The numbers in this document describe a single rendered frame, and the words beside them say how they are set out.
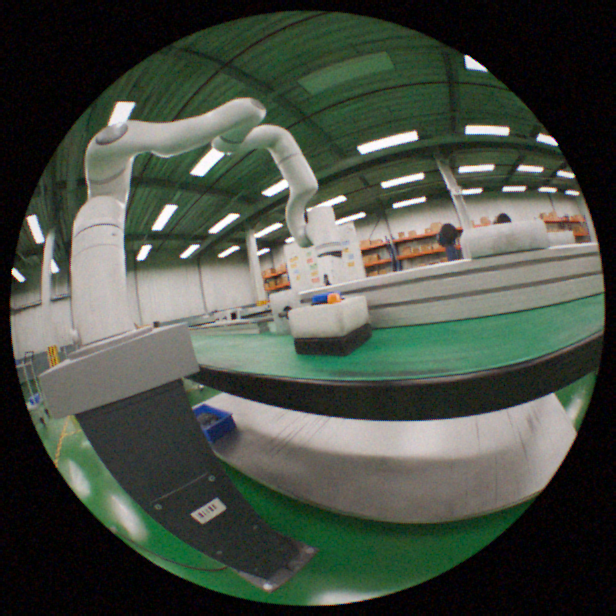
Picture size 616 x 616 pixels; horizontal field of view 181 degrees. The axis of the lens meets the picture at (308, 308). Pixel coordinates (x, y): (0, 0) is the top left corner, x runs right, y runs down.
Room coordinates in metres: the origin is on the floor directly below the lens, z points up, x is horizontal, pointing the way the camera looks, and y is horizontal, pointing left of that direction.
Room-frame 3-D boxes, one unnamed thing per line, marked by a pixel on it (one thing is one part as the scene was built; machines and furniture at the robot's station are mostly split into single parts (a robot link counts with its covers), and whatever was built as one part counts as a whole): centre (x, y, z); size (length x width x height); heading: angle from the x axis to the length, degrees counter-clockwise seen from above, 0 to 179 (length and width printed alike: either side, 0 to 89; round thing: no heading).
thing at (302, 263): (3.71, -0.41, 0.97); 1.50 x 0.50 x 1.95; 57
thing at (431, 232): (8.46, -5.86, 1.59); 2.83 x 0.98 x 3.17; 57
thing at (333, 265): (0.63, -0.10, 0.92); 0.10 x 0.07 x 0.11; 140
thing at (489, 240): (0.20, -0.33, 0.87); 0.16 x 0.11 x 0.07; 50
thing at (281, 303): (0.47, 0.02, 0.83); 0.12 x 0.09 x 0.10; 140
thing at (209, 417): (0.93, 0.71, 0.27); 0.31 x 0.21 x 0.10; 61
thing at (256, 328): (0.89, 0.50, 0.79); 0.96 x 0.04 x 0.03; 50
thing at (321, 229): (0.64, -0.10, 1.06); 0.09 x 0.08 x 0.13; 49
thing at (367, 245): (10.10, -3.36, 1.58); 2.83 x 0.98 x 3.15; 57
